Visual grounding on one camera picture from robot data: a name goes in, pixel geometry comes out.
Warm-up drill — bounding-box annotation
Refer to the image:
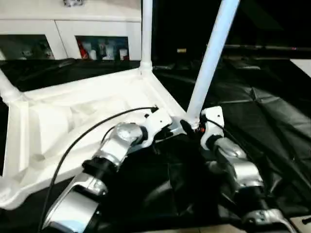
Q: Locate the white plastic table top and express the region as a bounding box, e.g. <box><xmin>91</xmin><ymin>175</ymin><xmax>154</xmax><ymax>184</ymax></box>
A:
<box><xmin>0</xmin><ymin>67</ymin><xmax>195</xmax><ymax>211</ymax></box>

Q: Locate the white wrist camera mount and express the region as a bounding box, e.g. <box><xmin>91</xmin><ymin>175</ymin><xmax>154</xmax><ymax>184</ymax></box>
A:
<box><xmin>140</xmin><ymin>108</ymin><xmax>173</xmax><ymax>148</ymax></box>
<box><xmin>199</xmin><ymin>105</ymin><xmax>225</xmax><ymax>150</ymax></box>

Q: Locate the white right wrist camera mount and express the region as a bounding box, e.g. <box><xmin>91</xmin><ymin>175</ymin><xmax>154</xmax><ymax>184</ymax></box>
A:
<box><xmin>199</xmin><ymin>105</ymin><xmax>225</xmax><ymax>150</ymax></box>

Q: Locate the black left camera cable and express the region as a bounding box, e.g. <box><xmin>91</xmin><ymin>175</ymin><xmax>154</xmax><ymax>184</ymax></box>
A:
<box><xmin>37</xmin><ymin>105</ymin><xmax>159</xmax><ymax>231</ymax></box>

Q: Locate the white glass-door cabinet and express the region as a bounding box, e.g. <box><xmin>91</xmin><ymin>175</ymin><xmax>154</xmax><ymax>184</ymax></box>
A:
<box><xmin>0</xmin><ymin>0</ymin><xmax>143</xmax><ymax>60</ymax></box>

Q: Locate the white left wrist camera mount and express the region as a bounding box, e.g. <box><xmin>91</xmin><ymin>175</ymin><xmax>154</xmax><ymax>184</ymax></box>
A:
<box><xmin>140</xmin><ymin>108</ymin><xmax>173</xmax><ymax>148</ymax></box>

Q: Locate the long black rod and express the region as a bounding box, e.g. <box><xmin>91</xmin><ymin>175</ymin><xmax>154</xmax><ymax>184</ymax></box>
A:
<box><xmin>206</xmin><ymin>43</ymin><xmax>311</xmax><ymax>52</ymax></box>

